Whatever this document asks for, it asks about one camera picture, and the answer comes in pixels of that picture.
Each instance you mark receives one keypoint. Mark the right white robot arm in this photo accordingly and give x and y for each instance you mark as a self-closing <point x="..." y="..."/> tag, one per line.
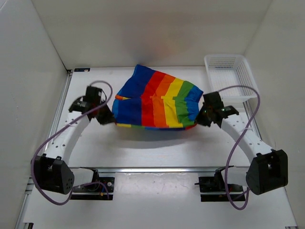
<point x="268" y="168"/>

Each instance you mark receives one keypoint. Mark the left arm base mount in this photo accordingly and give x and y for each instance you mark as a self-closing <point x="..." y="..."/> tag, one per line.
<point x="90" y="184"/>

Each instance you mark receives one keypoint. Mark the dark label sticker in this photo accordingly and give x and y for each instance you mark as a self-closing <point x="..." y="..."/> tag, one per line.
<point x="81" y="69"/>

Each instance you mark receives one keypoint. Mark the white plastic mesh basket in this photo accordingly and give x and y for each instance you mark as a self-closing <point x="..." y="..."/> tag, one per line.
<point x="226" y="70"/>

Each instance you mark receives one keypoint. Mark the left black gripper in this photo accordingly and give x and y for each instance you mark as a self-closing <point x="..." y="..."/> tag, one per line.
<point x="108" y="118"/>

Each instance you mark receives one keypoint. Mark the rainbow striped shorts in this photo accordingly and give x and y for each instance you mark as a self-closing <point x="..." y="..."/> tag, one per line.
<point x="154" y="100"/>

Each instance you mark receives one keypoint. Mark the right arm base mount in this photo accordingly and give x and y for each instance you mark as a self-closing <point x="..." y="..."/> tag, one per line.
<point x="212" y="188"/>

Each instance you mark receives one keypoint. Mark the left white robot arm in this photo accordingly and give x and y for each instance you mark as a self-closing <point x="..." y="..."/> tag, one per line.
<point x="49" y="169"/>

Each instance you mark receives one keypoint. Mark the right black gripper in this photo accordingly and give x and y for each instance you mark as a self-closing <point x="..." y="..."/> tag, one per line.
<point x="200" y="120"/>

